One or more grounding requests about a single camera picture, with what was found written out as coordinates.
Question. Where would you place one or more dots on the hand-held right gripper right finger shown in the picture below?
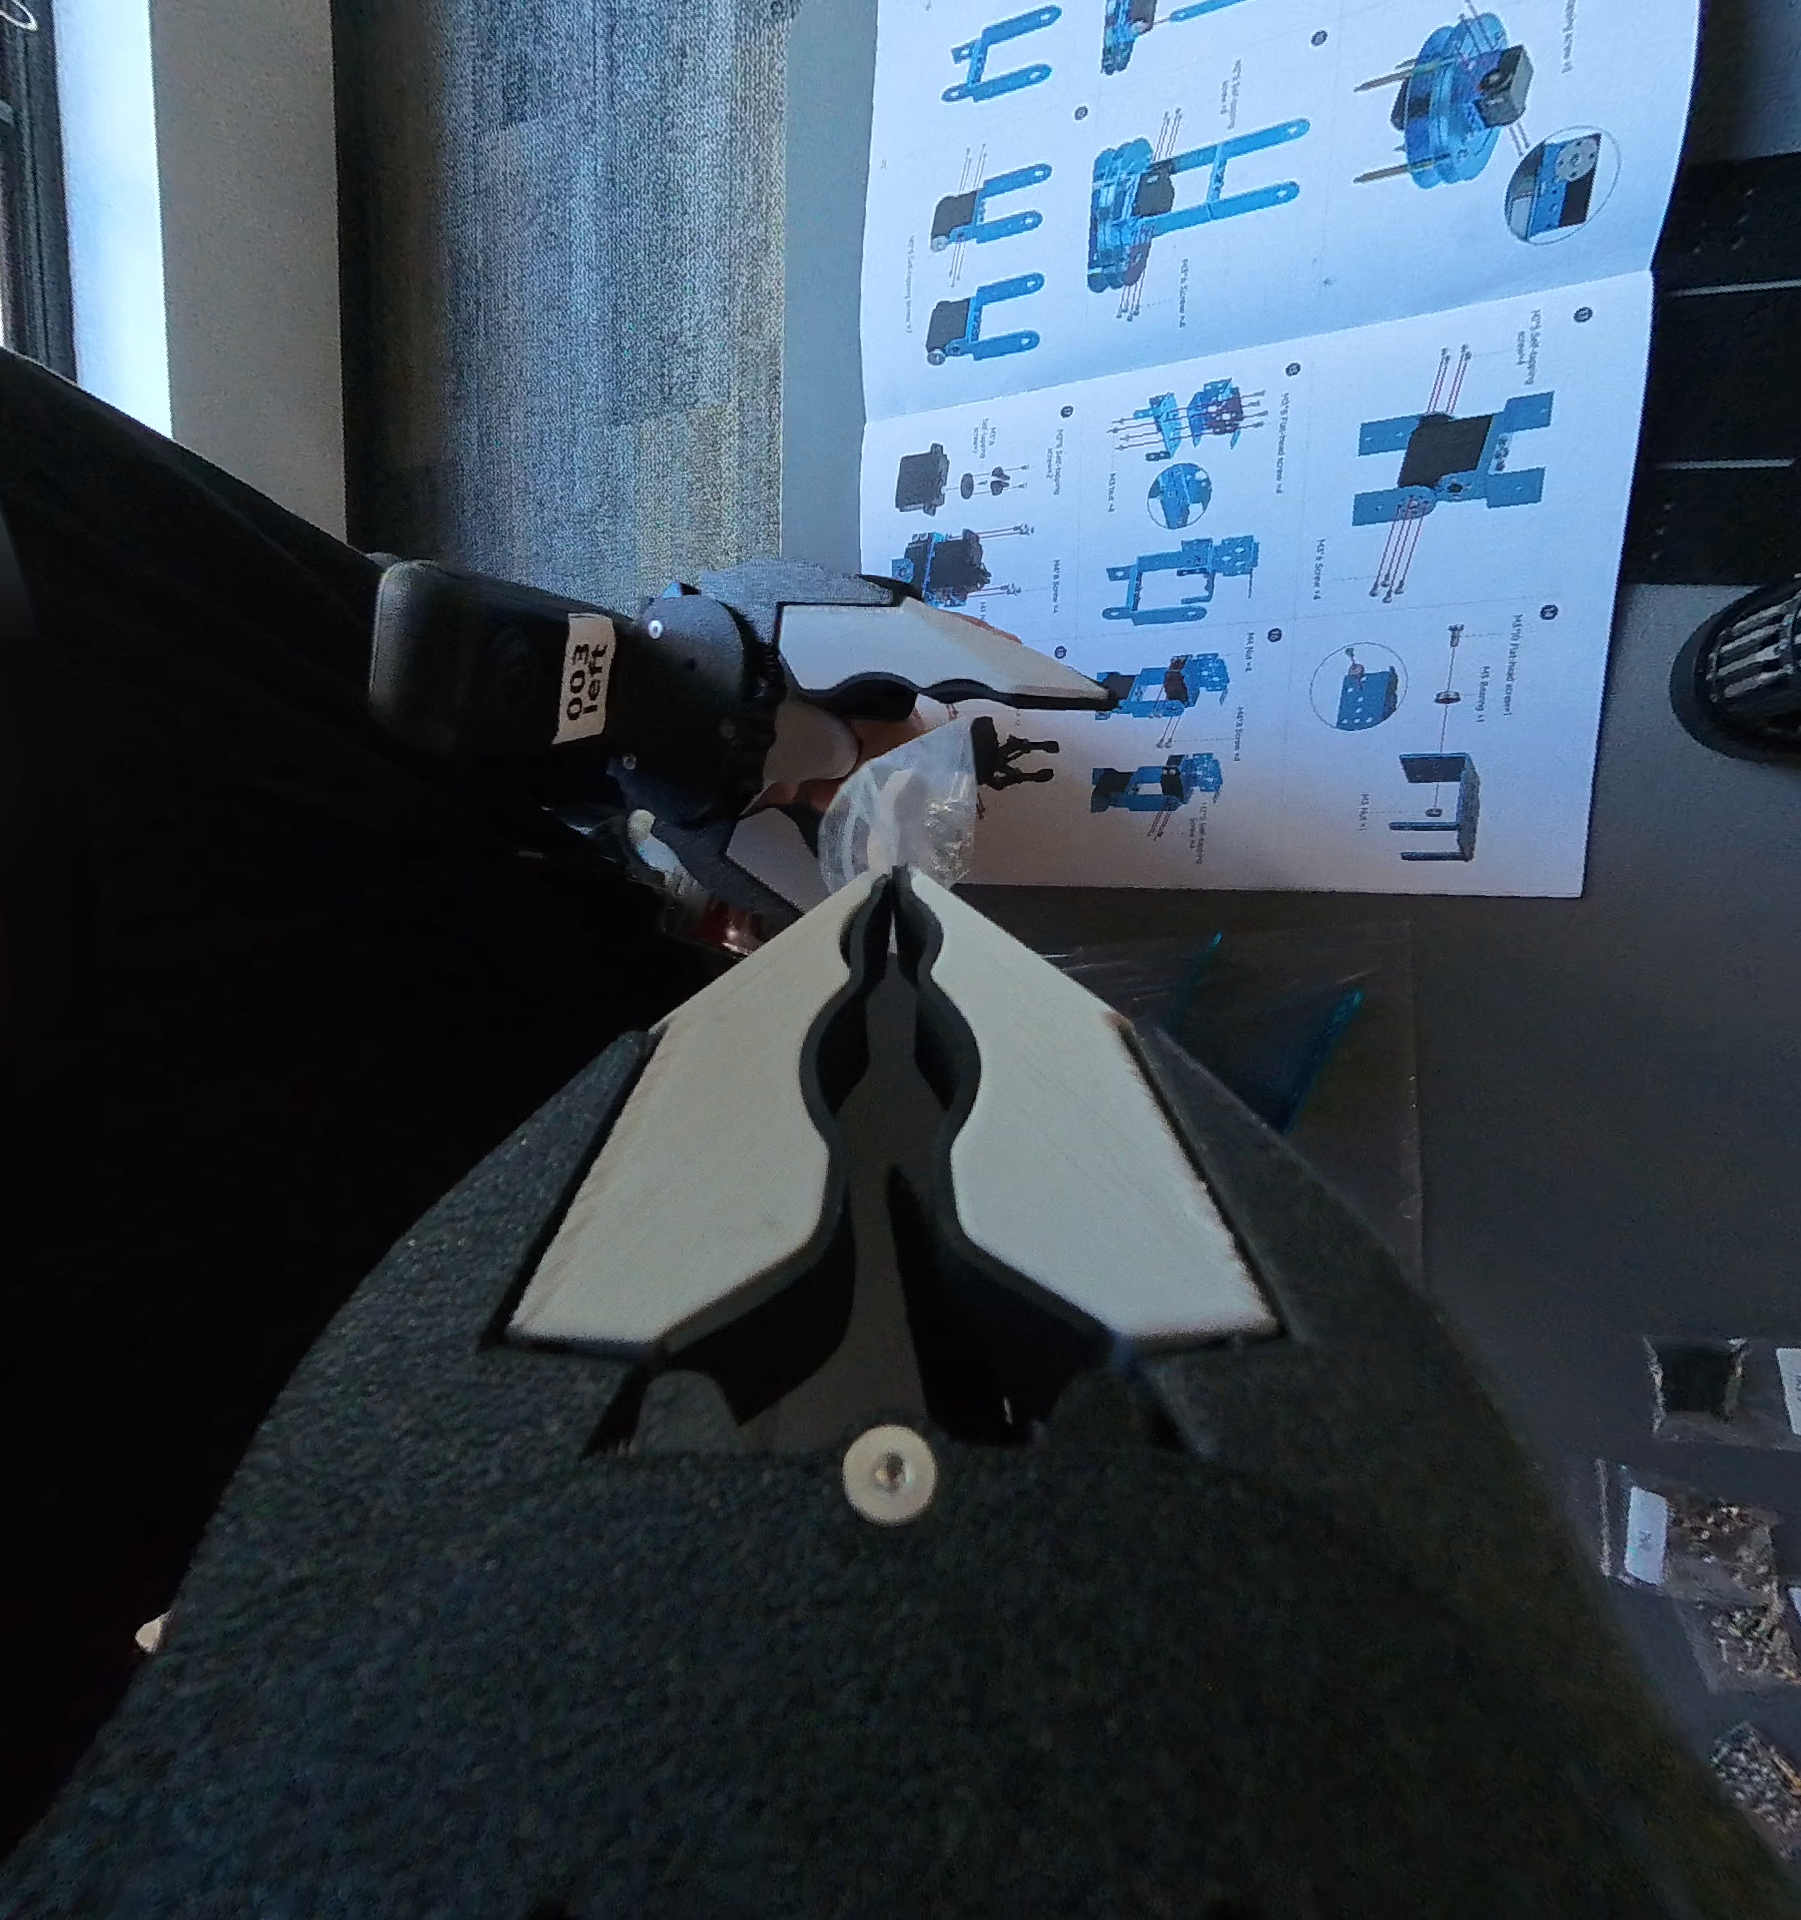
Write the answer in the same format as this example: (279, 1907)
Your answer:
(1096, 1185)

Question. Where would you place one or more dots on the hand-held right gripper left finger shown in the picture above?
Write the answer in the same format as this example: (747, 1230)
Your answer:
(704, 1185)

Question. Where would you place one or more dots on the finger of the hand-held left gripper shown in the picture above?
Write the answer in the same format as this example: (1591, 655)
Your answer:
(783, 847)
(917, 646)

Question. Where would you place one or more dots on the small clear zip bag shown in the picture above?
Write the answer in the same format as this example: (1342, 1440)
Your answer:
(917, 823)

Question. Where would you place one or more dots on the large clear plastic bag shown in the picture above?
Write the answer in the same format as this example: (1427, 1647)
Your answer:
(1335, 1185)

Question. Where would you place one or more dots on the person's left forearm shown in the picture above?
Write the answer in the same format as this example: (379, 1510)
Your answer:
(239, 629)

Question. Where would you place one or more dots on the grey desk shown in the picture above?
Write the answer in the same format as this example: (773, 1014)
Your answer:
(1530, 1124)

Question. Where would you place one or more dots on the person's left hand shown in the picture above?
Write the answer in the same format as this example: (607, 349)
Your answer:
(917, 731)

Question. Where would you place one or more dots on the white instruction manual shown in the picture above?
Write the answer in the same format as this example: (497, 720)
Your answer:
(1290, 377)

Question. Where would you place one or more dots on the pile of small hardware bags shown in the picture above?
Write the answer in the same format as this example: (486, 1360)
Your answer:
(1725, 1561)

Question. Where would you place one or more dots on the black cylindrical bit holder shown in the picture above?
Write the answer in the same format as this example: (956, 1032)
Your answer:
(1785, 660)

